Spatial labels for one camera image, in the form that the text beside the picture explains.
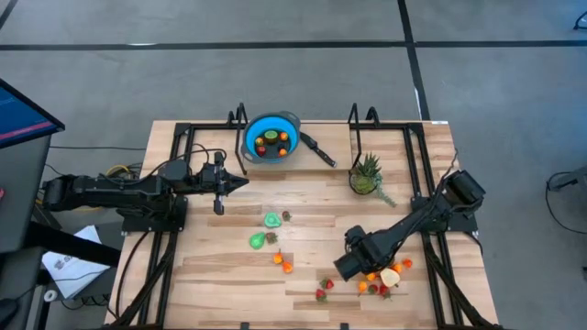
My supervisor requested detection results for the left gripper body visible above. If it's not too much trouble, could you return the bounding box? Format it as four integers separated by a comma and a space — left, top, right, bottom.
197, 151, 227, 215

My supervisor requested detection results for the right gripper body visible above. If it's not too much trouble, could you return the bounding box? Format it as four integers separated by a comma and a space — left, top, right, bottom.
333, 225, 384, 281

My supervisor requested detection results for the blue collapsible bowl grey rim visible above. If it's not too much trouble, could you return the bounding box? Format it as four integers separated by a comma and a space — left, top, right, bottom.
239, 110, 303, 165

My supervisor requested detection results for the black handled kitchen knife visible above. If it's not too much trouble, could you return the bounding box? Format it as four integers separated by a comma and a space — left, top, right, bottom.
299, 131, 338, 169

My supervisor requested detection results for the potted succulent plant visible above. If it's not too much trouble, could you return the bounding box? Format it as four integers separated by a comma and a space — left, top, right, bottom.
347, 152, 398, 209

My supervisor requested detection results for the white printed paper sheet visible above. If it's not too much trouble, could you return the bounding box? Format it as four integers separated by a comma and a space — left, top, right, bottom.
40, 224, 112, 300

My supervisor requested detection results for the large computer monitor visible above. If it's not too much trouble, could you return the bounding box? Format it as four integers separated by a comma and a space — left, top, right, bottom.
0, 76, 66, 150

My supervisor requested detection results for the black wire rack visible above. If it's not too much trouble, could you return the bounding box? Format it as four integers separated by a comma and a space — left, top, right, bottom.
346, 102, 381, 172
227, 102, 250, 177

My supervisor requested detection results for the black aluminium rig frame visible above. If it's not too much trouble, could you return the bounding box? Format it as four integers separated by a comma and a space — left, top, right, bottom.
104, 119, 504, 330

